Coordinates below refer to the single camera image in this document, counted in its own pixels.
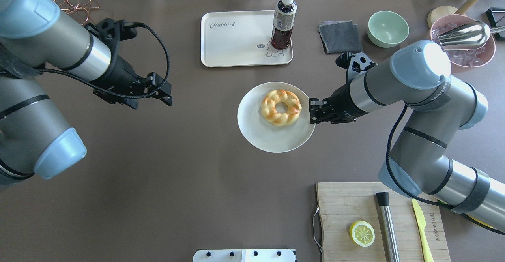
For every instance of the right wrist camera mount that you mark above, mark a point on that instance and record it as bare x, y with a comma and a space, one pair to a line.
355, 64

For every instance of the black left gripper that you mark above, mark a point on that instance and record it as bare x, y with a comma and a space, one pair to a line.
123, 75

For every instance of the dark tea bottle on tray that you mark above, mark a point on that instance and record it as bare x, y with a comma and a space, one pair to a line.
283, 23

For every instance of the green bowl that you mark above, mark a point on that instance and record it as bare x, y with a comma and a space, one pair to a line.
387, 29

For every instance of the steel muddler rod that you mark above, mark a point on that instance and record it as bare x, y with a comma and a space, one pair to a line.
387, 227

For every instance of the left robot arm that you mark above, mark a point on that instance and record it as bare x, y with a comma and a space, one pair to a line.
38, 38

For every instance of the cream rabbit tray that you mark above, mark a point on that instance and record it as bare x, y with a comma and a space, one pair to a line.
240, 38

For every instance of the braided glazed donut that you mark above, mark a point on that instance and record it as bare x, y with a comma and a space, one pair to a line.
281, 107

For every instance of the pink ice bowl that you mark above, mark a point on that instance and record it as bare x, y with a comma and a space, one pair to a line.
462, 60

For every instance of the metal ice scoop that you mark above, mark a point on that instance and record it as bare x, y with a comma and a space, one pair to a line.
472, 35

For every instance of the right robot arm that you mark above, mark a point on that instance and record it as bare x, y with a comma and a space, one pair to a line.
420, 76

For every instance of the yellow plastic knife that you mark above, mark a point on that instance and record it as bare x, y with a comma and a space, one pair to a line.
421, 223

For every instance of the white round plate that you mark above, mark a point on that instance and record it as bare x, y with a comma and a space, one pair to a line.
264, 135

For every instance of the wooden cutting board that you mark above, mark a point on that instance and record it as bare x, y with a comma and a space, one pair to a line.
342, 203

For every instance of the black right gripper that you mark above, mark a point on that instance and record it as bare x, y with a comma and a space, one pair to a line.
341, 101

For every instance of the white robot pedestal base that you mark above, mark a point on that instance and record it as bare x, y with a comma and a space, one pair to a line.
246, 255

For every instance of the half lemon slice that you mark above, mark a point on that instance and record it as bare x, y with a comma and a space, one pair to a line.
362, 233

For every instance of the grey folded cloth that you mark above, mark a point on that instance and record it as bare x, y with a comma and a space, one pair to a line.
340, 37

